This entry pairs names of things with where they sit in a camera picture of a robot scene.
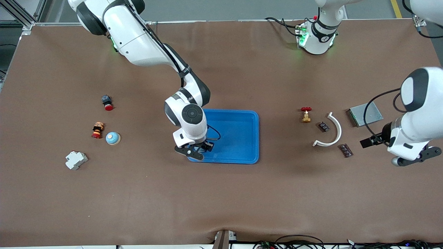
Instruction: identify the white circuit breaker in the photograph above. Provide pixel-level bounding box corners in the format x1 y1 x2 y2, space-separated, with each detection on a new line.
65 151 89 170

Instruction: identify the grey metal box module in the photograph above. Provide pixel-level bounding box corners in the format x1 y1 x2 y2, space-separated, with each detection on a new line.
347 101 384 128

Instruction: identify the tangled cable bundle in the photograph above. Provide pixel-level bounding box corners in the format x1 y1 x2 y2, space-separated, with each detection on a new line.
346 239 443 249

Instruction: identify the black left base cable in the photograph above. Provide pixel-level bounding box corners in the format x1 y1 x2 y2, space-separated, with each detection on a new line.
265 17 303 37

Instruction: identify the red button with orange body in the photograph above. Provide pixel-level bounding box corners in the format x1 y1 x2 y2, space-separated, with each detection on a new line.
91 122 105 139

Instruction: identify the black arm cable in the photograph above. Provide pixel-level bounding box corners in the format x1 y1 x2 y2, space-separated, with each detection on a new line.
132 7 221 140
363 88 406 139

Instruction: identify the brown table mat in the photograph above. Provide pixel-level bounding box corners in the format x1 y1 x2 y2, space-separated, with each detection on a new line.
0 19 443 247

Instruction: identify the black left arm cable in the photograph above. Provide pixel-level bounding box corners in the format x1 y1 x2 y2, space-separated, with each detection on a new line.
363 88 406 139

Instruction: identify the white curved plastic piece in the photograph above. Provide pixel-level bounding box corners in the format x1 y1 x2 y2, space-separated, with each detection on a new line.
312 112 342 147

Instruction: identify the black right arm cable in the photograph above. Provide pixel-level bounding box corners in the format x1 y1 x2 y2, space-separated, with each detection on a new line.
132 7 221 140

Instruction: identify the aluminium table edge rail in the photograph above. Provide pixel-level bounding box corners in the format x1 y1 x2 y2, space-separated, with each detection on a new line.
33 19 421 26

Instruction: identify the black looped cable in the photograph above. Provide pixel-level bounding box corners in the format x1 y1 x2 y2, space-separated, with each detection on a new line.
275 234 324 249

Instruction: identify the blue plastic tray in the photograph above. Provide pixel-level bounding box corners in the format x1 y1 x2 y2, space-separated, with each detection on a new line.
187 109 260 164

